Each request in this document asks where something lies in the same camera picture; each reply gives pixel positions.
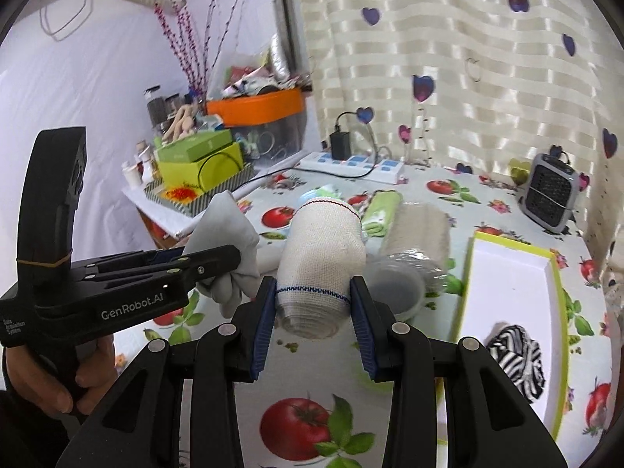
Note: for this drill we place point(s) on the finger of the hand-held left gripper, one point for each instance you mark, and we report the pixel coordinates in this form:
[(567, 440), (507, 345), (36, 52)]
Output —
[(204, 263), (168, 253)]

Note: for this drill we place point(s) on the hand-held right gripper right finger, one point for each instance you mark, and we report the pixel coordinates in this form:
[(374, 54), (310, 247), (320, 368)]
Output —
[(363, 331)]

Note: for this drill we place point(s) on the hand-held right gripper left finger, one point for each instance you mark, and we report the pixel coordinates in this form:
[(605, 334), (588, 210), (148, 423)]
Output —
[(261, 331)]

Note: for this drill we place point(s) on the white tissue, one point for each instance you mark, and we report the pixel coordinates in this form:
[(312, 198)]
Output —
[(226, 229)]

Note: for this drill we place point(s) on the white elastic bandage roll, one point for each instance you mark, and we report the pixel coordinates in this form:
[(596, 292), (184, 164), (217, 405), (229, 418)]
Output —
[(321, 253)]

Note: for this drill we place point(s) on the white tray with green rim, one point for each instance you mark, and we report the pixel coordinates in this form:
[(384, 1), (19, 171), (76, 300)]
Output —
[(507, 292)]

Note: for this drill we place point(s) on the person's left hand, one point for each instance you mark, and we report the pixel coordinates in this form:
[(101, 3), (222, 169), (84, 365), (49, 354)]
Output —
[(100, 365)]

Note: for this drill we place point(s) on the white side shelf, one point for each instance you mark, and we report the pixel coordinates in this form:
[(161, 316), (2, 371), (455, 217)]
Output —
[(161, 219)]

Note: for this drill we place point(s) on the clear plastic cup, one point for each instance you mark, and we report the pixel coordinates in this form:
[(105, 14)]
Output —
[(392, 287)]

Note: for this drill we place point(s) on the yellow-green boxes stack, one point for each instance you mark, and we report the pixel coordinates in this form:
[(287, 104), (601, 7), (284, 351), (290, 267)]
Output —
[(195, 200)]

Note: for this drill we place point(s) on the tomato printed tablecloth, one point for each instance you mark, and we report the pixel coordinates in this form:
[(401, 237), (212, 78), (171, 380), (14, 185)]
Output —
[(312, 365)]

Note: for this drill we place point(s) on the yellow-green box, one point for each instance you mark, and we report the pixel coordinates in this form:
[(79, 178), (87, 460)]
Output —
[(195, 173)]

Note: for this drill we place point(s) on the small white bottle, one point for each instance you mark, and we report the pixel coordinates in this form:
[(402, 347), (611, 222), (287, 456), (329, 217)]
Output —
[(143, 153), (132, 175)]

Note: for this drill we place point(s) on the dark green flat box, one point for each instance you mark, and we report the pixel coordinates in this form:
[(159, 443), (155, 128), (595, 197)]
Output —
[(195, 148)]

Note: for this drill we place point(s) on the beige gauze roll in plastic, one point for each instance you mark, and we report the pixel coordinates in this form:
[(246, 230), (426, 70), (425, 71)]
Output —
[(419, 231)]

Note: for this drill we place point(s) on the green patterned cloth roll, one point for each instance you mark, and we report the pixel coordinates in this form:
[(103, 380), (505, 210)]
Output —
[(382, 212)]

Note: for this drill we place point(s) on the beige plush doll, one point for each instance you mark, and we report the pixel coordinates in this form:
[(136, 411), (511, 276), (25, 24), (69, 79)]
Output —
[(181, 124)]

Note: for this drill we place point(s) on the pale blue tissue pack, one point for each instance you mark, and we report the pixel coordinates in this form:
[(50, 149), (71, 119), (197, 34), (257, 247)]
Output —
[(209, 122)]

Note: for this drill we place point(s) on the dark glass jar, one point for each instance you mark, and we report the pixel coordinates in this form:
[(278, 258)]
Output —
[(156, 107)]

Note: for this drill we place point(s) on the clear glass jar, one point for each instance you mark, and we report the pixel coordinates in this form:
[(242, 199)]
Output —
[(174, 105)]

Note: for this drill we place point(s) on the zebra striped scrunchie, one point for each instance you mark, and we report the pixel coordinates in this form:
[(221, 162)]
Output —
[(516, 360)]

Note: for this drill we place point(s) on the white and blue power strip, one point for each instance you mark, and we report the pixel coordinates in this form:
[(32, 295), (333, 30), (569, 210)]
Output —
[(360, 168)]

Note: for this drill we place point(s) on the orange and clear storage box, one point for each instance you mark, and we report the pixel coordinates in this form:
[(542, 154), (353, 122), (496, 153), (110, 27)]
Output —
[(253, 107)]

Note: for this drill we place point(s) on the black charger adapter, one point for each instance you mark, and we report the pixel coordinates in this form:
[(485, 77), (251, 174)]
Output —
[(341, 145)]

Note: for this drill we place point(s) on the pile of assorted wrappers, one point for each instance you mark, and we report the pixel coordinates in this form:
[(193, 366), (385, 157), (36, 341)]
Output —
[(258, 83)]

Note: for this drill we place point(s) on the purple flower branches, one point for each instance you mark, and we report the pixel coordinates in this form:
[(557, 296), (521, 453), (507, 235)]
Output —
[(187, 44)]

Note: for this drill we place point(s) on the silver foil roll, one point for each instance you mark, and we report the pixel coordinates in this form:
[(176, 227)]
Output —
[(281, 58)]

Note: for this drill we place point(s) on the small grey heater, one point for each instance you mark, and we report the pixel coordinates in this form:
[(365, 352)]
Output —
[(548, 195)]

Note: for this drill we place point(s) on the striped curtain with hearts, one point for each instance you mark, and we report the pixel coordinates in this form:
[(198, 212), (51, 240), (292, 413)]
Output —
[(438, 58)]

